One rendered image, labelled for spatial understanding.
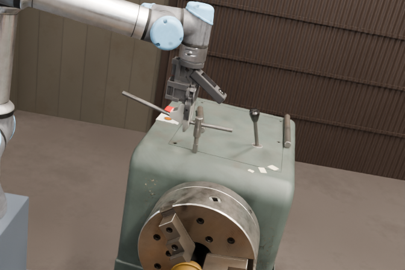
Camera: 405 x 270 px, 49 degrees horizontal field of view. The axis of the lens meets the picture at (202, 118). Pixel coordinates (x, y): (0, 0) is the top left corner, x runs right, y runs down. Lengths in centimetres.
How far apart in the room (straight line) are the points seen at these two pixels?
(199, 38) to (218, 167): 37
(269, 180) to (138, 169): 37
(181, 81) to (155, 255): 47
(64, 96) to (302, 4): 237
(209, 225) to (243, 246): 10
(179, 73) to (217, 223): 42
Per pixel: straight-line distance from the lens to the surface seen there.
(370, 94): 439
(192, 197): 114
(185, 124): 125
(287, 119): 169
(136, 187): 132
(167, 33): 101
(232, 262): 116
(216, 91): 120
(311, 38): 410
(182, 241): 112
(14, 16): 119
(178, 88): 121
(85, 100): 442
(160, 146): 131
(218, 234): 114
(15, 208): 129
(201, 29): 117
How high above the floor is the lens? 183
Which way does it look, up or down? 22 degrees down
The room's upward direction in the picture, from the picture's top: 11 degrees clockwise
